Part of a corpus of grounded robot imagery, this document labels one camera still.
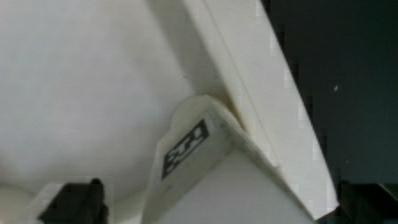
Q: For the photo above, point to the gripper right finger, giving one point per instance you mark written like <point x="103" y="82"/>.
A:
<point x="368" y="204"/>

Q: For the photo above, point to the white right obstacle bar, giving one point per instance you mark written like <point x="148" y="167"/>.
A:
<point x="240" y="41"/>

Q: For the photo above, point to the white table leg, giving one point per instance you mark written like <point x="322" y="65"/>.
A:
<point x="215" y="185"/>

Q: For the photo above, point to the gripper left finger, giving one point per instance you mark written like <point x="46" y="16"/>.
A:
<point x="76" y="206"/>

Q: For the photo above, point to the white square tabletop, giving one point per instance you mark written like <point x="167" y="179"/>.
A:
<point x="105" y="60"/>

